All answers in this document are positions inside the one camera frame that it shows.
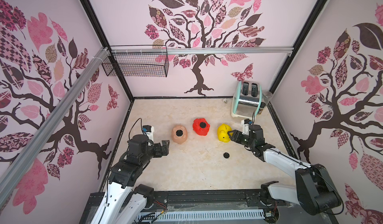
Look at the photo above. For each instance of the peach piggy bank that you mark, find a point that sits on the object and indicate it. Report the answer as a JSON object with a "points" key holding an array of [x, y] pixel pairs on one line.
{"points": [[175, 138]]}

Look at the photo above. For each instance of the mint chrome toaster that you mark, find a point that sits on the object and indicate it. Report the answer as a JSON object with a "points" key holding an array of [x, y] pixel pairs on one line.
{"points": [[247, 99]]}

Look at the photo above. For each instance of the black wire basket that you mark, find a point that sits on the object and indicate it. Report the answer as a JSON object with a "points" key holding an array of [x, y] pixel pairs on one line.
{"points": [[137, 61]]}

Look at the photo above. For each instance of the black base frame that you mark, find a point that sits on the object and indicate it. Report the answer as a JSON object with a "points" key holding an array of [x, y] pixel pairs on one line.
{"points": [[280, 212]]}

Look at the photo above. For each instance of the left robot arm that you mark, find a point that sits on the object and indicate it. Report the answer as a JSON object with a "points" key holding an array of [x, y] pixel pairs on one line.
{"points": [[122, 201]]}

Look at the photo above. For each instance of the glass jar behind toaster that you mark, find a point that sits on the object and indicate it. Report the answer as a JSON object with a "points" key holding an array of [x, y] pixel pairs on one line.
{"points": [[266, 97]]}

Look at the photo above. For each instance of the yellow piggy bank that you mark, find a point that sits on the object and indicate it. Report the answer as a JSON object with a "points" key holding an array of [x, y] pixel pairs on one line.
{"points": [[222, 133]]}

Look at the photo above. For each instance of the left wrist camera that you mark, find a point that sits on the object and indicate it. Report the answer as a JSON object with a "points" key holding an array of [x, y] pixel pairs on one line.
{"points": [[142, 143]]}

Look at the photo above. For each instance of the back aluminium rail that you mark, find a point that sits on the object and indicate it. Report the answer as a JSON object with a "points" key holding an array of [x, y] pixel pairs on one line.
{"points": [[228, 50]]}

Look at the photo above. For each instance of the red piggy bank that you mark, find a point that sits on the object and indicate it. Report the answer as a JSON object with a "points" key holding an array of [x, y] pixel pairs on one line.
{"points": [[200, 131]]}

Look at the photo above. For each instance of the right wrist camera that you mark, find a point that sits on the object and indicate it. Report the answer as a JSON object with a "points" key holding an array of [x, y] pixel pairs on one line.
{"points": [[246, 123]]}

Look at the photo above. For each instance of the white slotted cable duct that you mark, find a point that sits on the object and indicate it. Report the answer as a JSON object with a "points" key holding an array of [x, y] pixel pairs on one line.
{"points": [[194, 216]]}

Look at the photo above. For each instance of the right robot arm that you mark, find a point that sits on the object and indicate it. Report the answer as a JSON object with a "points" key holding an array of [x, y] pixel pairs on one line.
{"points": [[314, 190]]}

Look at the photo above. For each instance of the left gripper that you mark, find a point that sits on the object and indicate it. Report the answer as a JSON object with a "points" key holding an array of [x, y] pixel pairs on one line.
{"points": [[166, 147]]}

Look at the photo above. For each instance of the aluminium rail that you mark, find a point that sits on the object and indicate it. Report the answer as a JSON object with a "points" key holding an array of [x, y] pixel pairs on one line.
{"points": [[25, 159], [228, 50]]}

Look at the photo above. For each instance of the left aluminium rail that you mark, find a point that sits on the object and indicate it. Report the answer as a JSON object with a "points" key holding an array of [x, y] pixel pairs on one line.
{"points": [[25, 159]]}

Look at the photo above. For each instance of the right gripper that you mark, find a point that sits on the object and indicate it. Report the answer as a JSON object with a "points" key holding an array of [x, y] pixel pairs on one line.
{"points": [[243, 137]]}

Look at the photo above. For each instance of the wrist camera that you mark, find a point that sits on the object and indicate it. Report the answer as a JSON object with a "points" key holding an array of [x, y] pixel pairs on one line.
{"points": [[142, 143], [246, 123]]}

